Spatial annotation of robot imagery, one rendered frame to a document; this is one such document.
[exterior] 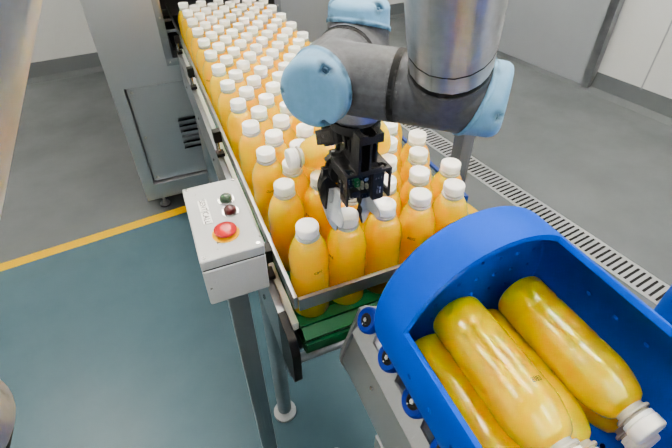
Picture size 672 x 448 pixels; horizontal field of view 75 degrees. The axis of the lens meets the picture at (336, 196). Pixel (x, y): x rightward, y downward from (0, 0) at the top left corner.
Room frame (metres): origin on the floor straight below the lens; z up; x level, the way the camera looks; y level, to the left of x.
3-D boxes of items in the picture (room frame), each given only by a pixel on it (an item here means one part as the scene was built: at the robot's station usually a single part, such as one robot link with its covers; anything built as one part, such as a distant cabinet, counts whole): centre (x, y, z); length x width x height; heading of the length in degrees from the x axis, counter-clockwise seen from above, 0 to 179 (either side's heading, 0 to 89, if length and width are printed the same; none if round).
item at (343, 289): (0.56, -0.12, 0.96); 0.40 x 0.01 x 0.03; 113
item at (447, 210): (0.65, -0.22, 0.99); 0.07 x 0.07 x 0.19
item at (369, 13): (0.54, -0.03, 1.39); 0.09 x 0.08 x 0.11; 159
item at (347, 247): (0.56, -0.02, 0.99); 0.07 x 0.07 x 0.19
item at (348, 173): (0.53, -0.03, 1.23); 0.09 x 0.08 x 0.12; 23
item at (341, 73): (0.44, -0.01, 1.39); 0.11 x 0.11 x 0.08; 69
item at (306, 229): (0.53, 0.05, 1.09); 0.04 x 0.04 x 0.02
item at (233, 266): (0.56, 0.20, 1.05); 0.20 x 0.10 x 0.10; 23
